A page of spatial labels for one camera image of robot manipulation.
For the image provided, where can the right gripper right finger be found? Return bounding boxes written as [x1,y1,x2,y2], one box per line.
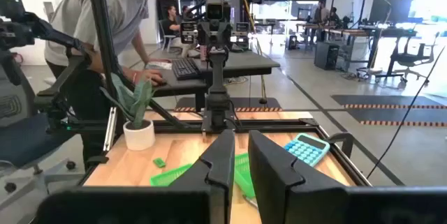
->
[248,130,350,224]

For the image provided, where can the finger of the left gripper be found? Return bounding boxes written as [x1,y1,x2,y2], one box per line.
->
[198,24,210,47]
[219,24,231,47]

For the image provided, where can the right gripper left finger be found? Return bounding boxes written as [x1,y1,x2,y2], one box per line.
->
[170,129,235,224]

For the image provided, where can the person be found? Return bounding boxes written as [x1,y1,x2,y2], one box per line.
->
[162,5,182,49]
[43,0,179,171]
[328,6,342,26]
[313,0,329,26]

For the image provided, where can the black keyboard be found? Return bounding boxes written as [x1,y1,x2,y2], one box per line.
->
[170,57,203,81]

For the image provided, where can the black office desk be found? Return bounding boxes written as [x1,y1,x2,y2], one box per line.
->
[145,50,281,113]

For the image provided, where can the light blue calculator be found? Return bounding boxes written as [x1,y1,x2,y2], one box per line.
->
[283,133,331,167]

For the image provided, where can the black mat with orange stripes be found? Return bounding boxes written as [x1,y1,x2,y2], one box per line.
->
[173,96,283,113]
[330,94,447,128]

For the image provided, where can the artificial plant in white pot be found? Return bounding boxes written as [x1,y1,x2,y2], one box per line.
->
[98,73,157,152]

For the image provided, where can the black computer tower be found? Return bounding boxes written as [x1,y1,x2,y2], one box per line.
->
[314,40,341,71]

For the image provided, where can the black monitor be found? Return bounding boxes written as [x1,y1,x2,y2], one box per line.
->
[368,0,415,24]

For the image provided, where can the black standing desk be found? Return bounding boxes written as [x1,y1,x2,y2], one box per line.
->
[358,24,419,80]

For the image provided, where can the black office chair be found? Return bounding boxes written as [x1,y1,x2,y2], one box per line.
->
[390,31,441,84]

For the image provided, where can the grey office chair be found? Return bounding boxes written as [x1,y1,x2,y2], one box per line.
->
[0,51,88,211]

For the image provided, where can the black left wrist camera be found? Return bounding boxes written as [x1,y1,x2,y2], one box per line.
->
[205,0,225,22]

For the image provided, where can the yellow hanging cable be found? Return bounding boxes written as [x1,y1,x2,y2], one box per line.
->
[242,0,269,105]

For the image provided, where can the black frame clamp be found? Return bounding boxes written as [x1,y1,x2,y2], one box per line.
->
[328,132,354,158]

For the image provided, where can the silver aluminium bracket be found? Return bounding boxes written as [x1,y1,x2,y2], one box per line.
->
[103,106,118,152]

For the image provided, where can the thin black cable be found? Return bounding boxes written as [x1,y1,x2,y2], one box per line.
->
[365,45,447,180]

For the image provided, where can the black articulated mount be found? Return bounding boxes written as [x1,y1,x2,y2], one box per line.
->
[0,0,92,65]

